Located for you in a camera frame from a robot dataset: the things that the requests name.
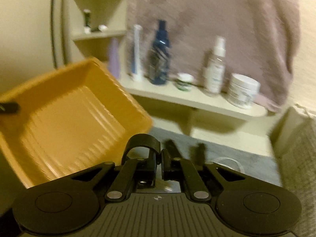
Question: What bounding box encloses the black curved clip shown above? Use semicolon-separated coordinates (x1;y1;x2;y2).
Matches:
121;133;162;165

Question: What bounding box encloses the clear bangle bracelet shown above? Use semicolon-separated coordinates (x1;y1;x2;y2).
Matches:
212;157;245;175

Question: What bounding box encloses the orange plastic tray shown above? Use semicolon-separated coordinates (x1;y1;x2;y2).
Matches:
1;58;153;188

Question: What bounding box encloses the small green white jar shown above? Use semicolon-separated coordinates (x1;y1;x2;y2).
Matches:
176;73;194;91

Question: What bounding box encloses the grey fabric mat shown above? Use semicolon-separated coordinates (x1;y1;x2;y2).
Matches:
150;127;282;186

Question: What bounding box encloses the white blue tube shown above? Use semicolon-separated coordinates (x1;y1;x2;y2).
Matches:
131;24;144;82

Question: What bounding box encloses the white cream jar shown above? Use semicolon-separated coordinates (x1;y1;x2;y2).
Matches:
227;73;261;110

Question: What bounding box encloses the clear white spray bottle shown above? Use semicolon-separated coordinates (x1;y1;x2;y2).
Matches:
205;36;226;95

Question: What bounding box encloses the dark blue spray bottle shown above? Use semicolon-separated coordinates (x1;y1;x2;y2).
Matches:
148;20;170;85

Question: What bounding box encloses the lilac tube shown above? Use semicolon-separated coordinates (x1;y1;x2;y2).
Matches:
108;38;120;79

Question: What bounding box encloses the checked grey cushion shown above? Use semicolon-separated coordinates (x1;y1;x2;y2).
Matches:
281;119;315;236

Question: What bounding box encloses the upright black white stick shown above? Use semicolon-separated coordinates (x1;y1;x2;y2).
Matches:
84;9;91;34

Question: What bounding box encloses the mauve hanging towel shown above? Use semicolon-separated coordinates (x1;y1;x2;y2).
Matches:
127;0;300;112

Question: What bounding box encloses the cream wooden shelf unit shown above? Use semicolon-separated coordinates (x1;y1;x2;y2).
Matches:
69;0;267;137

